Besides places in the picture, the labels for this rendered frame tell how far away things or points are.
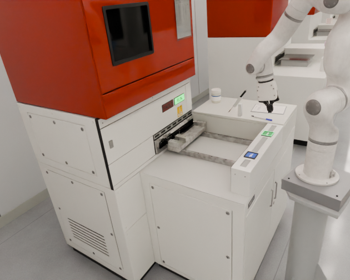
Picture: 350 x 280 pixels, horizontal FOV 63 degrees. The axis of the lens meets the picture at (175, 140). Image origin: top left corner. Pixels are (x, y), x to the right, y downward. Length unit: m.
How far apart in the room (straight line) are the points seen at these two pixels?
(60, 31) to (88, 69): 0.20
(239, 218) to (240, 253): 0.23
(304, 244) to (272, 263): 0.57
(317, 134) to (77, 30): 1.09
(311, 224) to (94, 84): 1.22
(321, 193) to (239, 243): 0.46
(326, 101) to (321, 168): 0.33
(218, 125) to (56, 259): 1.57
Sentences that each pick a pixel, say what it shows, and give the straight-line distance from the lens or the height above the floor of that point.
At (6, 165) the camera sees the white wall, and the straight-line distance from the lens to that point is 2.87.
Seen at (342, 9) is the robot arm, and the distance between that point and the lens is 1.23.
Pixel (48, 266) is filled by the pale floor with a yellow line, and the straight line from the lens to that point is 2.47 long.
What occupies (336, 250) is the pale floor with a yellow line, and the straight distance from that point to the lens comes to 2.42.
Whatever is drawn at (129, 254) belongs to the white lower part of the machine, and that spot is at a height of 0.35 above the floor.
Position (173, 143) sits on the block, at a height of 0.90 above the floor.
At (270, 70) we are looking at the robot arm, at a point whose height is 1.32.
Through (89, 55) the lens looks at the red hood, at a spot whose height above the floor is 1.51.
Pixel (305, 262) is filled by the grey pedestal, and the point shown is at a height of 0.36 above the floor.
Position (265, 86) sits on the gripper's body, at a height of 1.24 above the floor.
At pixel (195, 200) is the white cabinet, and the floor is 0.75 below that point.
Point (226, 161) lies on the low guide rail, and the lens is 1.61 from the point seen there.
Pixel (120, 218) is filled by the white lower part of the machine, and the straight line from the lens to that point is 1.64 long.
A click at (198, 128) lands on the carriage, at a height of 0.88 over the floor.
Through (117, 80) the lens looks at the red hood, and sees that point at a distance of 1.33.
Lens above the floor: 1.69
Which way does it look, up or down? 27 degrees down
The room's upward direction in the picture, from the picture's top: 6 degrees counter-clockwise
